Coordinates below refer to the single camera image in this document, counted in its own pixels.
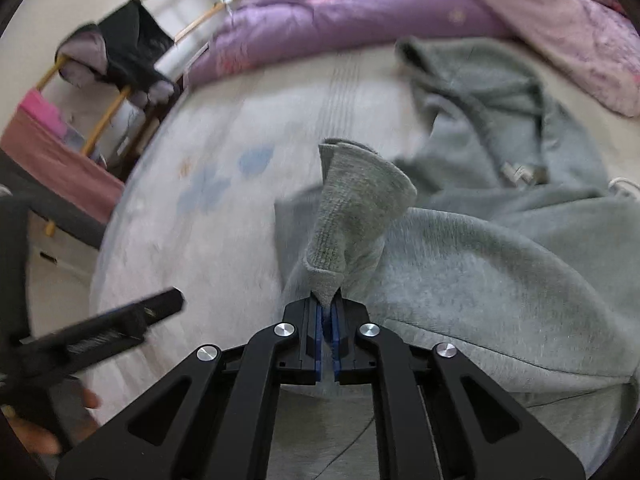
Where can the wooden bar clothes rack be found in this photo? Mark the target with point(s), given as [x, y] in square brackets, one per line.
[107, 117]

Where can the black jacket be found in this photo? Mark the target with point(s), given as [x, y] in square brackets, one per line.
[130, 45]

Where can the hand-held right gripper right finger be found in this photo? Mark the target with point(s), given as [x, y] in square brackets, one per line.
[341, 340]

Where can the purple floral quilt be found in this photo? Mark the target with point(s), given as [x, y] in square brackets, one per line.
[350, 10]

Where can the dusty rose towel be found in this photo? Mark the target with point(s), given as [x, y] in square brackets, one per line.
[60, 170]

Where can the bright pink towel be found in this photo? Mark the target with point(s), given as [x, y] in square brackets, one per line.
[42, 110]

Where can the bed with pale floral sheet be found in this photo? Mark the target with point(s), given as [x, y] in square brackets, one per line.
[225, 210]

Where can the person's left hand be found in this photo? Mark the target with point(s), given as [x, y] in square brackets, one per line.
[35, 440]

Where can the dark grey towel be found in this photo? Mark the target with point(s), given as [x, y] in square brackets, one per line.
[60, 215]

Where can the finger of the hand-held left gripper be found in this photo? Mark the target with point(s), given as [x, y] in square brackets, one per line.
[110, 325]

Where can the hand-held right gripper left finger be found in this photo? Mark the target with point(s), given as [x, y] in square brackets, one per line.
[311, 340]

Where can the grey hoodie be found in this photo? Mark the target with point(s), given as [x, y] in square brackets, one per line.
[450, 270]

